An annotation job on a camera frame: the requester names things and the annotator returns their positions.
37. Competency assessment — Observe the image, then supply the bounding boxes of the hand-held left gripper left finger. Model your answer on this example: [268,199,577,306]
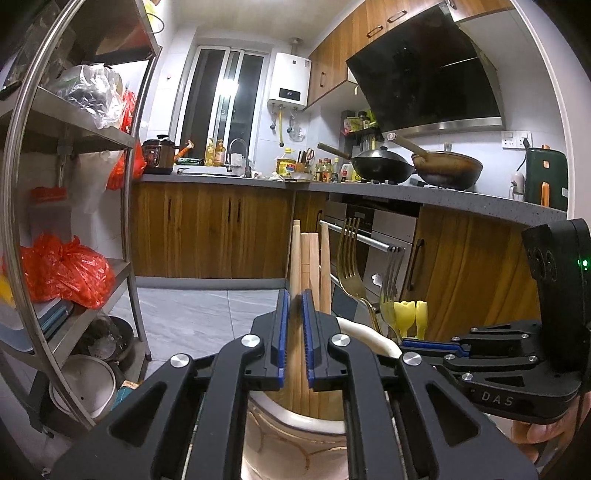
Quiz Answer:
[50,289,291,480]

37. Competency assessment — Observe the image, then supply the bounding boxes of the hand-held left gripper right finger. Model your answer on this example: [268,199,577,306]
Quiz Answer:
[301,289,539,480]

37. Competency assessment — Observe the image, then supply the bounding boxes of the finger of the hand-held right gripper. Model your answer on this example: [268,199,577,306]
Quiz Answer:
[427,353,467,376]
[400,336,472,356]

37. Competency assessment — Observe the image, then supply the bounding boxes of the cream ceramic utensil holder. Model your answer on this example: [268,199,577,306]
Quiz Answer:
[242,314,403,480]

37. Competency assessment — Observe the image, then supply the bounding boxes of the wooden utensil handle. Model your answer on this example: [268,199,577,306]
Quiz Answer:
[300,232,311,407]
[320,220,334,316]
[286,220,303,407]
[308,232,322,306]

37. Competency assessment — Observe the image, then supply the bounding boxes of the large gold fork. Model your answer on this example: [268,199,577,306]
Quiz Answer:
[337,216,387,336]

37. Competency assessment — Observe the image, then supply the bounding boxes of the person's right hand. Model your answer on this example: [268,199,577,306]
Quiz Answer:
[510,413,583,463]

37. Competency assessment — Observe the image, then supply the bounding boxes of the wooden base cabinet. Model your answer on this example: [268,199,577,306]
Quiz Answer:
[130,182,329,280]
[399,205,567,325]

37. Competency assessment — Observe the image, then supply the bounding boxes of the built-in steel oven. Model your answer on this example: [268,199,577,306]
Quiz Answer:
[318,200,421,319]

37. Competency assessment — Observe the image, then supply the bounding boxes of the grey kitchen countertop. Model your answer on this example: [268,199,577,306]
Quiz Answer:
[133,170,568,227]

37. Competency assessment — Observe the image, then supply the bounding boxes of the row of condiment bottles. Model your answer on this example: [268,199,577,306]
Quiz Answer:
[313,156,354,184]

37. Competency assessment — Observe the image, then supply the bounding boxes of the dark pot with glass lid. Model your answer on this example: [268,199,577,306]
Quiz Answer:
[85,316,135,370]

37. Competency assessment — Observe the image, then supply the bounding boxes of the brown wok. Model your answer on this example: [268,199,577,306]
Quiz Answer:
[386,131,485,191]

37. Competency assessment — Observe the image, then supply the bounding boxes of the large yellow oil bottle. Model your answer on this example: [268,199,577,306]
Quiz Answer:
[276,147,298,179]

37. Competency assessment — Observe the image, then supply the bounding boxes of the black wok with lid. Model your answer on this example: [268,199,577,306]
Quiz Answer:
[317,141,417,185]

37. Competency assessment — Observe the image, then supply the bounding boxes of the steel kitchen faucet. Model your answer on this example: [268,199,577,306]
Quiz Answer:
[227,138,254,179]

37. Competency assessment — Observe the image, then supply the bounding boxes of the green air fryer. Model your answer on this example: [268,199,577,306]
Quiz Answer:
[523,145,570,212]

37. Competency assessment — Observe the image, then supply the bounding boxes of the stainless steel shelf rack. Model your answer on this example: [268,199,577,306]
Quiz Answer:
[0,0,163,437]

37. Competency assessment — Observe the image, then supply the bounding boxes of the dark red pressure cooker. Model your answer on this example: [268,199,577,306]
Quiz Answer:
[140,134,179,175]

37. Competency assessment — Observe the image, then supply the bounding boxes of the stack of blue containers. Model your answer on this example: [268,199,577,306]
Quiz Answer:
[34,297,75,334]

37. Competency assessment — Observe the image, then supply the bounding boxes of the large red plastic bag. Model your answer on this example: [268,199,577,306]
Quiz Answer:
[2,233,116,310]

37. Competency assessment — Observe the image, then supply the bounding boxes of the small red plastic bag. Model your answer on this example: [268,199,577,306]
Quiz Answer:
[106,143,147,191]

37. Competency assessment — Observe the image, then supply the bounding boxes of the white plastic bag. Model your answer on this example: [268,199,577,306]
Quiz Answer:
[76,150,123,213]

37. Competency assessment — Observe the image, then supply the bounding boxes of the sliding glass window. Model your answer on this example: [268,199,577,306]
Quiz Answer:
[172,44,269,167]

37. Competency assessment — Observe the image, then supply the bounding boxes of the white water heater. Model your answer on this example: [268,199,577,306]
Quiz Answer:
[266,52,312,112]

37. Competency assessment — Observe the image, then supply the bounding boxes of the black range hood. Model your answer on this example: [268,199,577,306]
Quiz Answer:
[345,2,504,137]

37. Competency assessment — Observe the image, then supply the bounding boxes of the red packet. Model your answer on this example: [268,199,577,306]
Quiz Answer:
[31,185,68,204]

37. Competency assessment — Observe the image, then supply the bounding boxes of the narrow red plastic bag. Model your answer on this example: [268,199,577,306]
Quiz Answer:
[120,89,138,135]

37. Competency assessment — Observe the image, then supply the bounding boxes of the clear plastic bag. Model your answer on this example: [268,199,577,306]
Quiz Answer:
[50,63,126,130]

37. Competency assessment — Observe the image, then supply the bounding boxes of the cardboard box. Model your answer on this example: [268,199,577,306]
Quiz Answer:
[87,23,153,56]

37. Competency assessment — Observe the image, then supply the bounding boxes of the white wall socket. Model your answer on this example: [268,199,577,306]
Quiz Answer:
[502,130,533,150]

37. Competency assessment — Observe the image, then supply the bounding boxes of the wall spice rack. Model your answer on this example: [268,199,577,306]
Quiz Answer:
[341,109,384,144]

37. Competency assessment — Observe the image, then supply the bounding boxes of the wooden wall cabinets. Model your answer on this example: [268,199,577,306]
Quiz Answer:
[307,0,516,110]

